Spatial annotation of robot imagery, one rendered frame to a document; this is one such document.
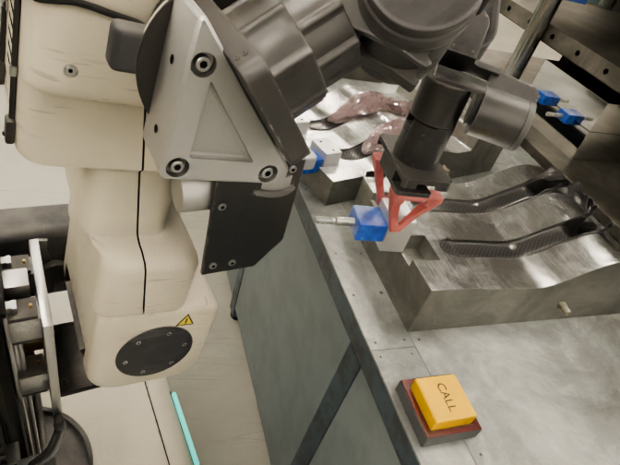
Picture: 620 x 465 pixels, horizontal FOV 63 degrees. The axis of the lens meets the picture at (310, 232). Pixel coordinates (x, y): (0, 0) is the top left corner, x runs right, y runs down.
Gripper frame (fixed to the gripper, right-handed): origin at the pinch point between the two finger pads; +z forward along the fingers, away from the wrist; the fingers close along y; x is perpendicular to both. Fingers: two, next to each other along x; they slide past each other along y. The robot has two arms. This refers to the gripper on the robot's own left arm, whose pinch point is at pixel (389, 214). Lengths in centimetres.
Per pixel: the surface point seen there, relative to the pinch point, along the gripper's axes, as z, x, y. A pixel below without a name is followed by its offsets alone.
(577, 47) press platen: -8, -79, 73
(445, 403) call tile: 11.6, -4.5, -21.5
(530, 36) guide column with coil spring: -5, -74, 87
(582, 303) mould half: 11.4, -37.7, -4.9
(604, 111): 1, -81, 53
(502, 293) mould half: 7.8, -18.8, -6.7
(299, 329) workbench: 46.2, -1.5, 17.1
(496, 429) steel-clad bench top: 15.3, -13.0, -23.3
